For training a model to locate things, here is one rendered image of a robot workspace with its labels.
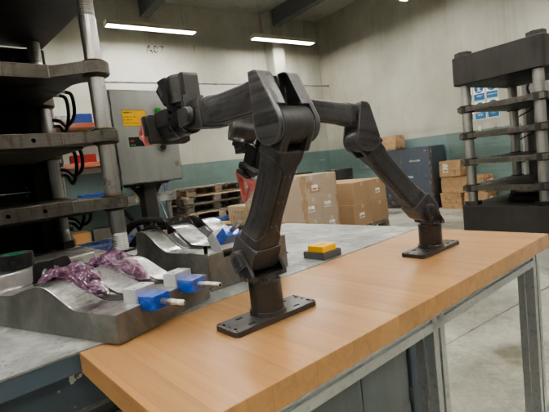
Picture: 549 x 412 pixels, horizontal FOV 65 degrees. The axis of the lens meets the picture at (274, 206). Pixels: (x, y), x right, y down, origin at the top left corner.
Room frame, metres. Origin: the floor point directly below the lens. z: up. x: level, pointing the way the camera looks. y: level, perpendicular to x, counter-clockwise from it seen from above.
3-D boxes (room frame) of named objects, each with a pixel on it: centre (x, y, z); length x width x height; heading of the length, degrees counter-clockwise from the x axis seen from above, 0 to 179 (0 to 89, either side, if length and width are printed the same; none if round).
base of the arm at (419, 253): (1.18, -0.42, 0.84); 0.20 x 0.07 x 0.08; 130
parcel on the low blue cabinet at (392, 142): (8.35, -2.40, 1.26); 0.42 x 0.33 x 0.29; 35
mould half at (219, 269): (1.28, 0.25, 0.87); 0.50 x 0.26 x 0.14; 43
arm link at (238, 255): (0.80, 0.04, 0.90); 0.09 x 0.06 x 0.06; 130
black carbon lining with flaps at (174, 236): (1.26, 0.24, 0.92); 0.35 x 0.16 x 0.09; 43
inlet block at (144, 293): (0.79, 0.24, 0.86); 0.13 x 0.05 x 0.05; 60
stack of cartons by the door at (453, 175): (7.24, -3.29, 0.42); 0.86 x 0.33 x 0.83; 35
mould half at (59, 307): (0.97, 0.45, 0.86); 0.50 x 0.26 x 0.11; 60
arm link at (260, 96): (0.80, 0.04, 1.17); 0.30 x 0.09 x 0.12; 40
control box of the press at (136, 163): (1.93, 0.57, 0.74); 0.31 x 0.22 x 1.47; 133
